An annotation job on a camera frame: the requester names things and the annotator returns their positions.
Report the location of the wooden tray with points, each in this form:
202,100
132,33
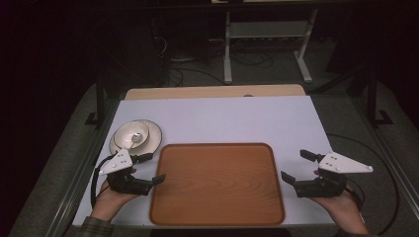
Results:
217,184

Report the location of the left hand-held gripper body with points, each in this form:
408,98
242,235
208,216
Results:
116,164

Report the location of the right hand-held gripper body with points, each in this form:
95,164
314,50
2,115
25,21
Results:
342,164

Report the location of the white metal stand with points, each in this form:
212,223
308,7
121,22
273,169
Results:
263,29

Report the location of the metal spoon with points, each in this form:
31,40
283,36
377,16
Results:
136,137

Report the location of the white bowl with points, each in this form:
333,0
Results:
126,131

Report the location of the person's right hand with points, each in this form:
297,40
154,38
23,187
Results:
344,210

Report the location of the person's left hand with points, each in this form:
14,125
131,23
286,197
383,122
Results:
107,204

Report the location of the black metal stand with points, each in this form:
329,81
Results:
373,98
100,98

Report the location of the white table cover board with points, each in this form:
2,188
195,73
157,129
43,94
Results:
230,121

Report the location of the white plate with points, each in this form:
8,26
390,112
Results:
155,136

